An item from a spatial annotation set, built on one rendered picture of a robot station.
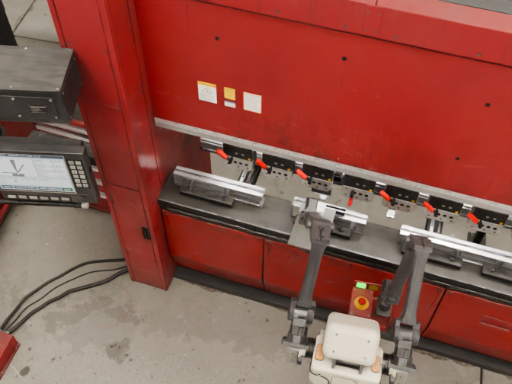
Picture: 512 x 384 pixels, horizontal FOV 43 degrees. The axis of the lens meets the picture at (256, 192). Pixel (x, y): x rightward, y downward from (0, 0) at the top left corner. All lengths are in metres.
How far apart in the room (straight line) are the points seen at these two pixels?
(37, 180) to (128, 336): 1.42
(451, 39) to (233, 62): 0.89
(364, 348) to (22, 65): 1.73
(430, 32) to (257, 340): 2.32
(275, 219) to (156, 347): 1.17
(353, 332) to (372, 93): 0.94
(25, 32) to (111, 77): 3.38
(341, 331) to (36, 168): 1.48
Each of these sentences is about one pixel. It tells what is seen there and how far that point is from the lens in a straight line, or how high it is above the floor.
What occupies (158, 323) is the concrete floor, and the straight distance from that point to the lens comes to 4.17.
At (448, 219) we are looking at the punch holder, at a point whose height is 1.21.
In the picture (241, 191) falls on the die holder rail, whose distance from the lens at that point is 3.44.
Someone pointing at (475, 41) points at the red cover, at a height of 2.24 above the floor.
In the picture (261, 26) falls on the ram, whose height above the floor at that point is 2.09.
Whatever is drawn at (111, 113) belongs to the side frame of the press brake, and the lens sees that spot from 2.99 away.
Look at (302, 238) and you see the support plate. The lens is 3.25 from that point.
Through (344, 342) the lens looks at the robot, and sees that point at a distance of 2.62.
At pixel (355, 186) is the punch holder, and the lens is 3.13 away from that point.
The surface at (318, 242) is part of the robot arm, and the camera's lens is 2.59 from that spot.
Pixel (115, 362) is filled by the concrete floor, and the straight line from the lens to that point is 4.11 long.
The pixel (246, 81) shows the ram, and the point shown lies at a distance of 2.82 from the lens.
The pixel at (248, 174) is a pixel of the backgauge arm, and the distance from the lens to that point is 3.67.
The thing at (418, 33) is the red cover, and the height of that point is 2.22.
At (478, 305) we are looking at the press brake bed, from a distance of 3.59.
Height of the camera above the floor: 3.73
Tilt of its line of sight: 53 degrees down
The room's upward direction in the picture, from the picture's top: 1 degrees clockwise
